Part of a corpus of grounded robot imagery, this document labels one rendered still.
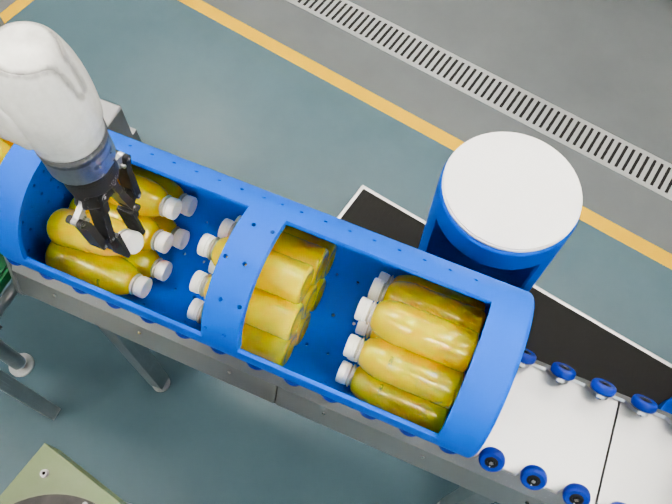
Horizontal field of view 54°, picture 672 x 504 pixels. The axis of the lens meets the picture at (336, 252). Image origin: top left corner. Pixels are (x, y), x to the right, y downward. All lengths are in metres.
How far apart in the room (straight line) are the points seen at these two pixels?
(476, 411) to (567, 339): 1.27
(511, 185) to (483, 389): 0.51
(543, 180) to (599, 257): 1.23
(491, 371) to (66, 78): 0.66
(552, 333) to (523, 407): 0.96
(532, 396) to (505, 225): 0.32
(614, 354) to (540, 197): 1.02
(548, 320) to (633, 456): 0.97
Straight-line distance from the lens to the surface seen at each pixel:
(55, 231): 1.22
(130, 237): 1.11
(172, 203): 1.19
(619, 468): 1.32
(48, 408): 2.26
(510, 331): 0.99
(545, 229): 1.31
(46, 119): 0.78
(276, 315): 1.07
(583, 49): 3.16
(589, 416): 1.32
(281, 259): 1.05
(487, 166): 1.35
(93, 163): 0.87
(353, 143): 2.62
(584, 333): 2.26
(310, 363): 1.19
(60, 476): 1.14
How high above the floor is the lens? 2.12
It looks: 64 degrees down
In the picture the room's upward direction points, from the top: 3 degrees clockwise
